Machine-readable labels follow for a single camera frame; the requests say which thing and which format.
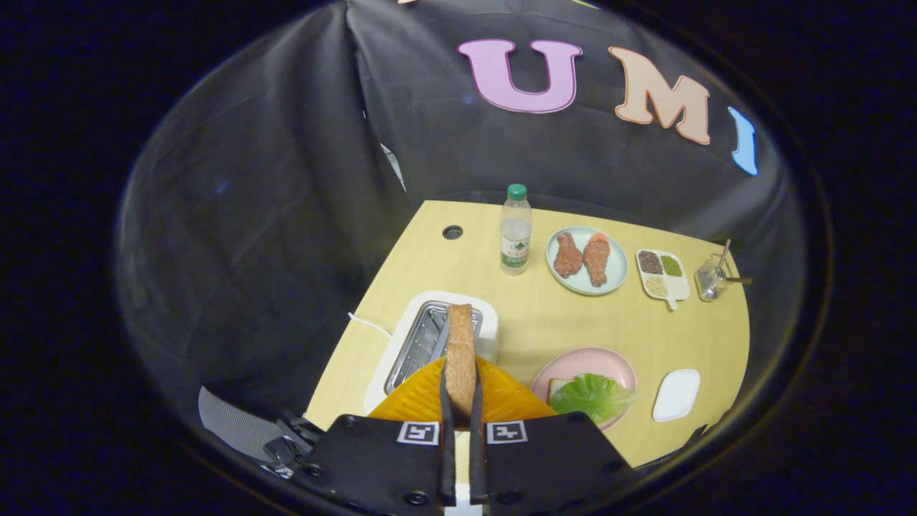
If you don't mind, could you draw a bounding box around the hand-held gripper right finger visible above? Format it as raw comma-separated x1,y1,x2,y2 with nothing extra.
469,356,635,516

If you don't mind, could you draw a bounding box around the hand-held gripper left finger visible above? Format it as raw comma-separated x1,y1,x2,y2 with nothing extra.
304,356,457,516

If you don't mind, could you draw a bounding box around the toasted bread slice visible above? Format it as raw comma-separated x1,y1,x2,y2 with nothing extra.
444,304,478,420

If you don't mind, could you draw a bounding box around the green lettuce leaf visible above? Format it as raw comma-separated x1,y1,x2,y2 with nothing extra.
550,373,638,427

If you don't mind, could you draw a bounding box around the pink plate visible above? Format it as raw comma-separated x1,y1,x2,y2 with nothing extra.
530,348,638,431

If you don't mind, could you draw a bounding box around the white toaster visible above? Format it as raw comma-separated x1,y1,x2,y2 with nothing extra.
363,291,499,416

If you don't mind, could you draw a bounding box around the clear plastic water bottle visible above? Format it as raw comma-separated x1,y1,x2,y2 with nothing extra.
500,183,533,276

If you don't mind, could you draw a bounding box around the grey mesh chair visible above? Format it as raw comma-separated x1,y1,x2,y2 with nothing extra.
198,386,323,479

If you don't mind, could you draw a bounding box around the brown meat piece orange edge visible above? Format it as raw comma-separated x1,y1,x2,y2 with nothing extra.
582,232,612,287

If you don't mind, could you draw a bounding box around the light blue plate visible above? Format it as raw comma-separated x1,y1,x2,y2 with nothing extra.
545,226,629,297

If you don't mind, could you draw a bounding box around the white divided grain dish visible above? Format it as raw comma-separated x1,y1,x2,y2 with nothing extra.
635,248,691,311

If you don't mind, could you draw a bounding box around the clear utensil holder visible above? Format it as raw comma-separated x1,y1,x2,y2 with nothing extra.
694,253,733,302

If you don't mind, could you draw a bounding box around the black backdrop cloth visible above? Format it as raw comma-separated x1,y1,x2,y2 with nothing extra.
115,0,807,459

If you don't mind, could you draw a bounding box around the white toaster cable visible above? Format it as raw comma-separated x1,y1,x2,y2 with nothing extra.
348,312,393,338

